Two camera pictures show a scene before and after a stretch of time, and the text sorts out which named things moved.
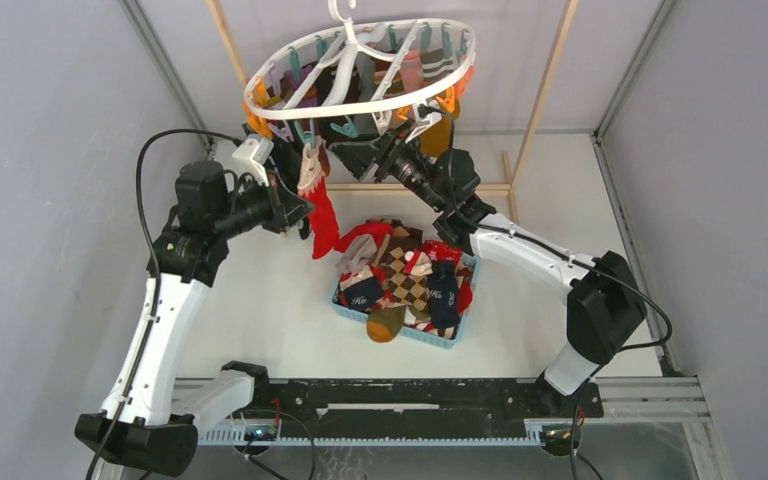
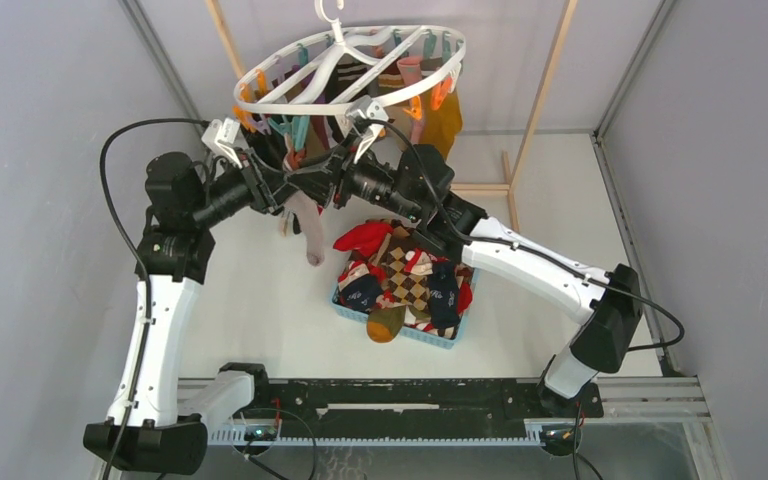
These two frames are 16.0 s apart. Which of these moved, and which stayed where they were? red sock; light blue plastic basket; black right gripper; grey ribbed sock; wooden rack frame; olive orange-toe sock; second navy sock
Moved: grey ribbed sock; black right gripper
Stayed: olive orange-toe sock; light blue plastic basket; wooden rack frame; second navy sock; red sock
